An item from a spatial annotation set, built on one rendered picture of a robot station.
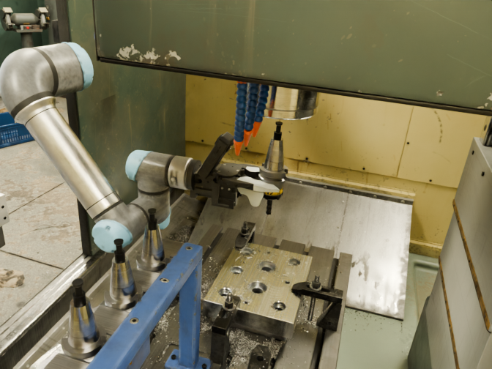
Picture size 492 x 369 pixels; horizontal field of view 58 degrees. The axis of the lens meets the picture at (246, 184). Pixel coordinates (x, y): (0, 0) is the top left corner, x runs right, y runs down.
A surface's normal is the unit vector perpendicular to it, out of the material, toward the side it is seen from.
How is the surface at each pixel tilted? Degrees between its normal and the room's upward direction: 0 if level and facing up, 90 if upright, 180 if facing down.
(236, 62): 90
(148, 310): 0
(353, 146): 90
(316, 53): 90
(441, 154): 90
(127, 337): 0
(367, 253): 24
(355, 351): 0
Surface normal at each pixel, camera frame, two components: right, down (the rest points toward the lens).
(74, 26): 0.96, 0.18
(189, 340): -0.29, 0.40
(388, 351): 0.07, -0.90
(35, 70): 0.67, -0.32
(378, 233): -0.05, -0.66
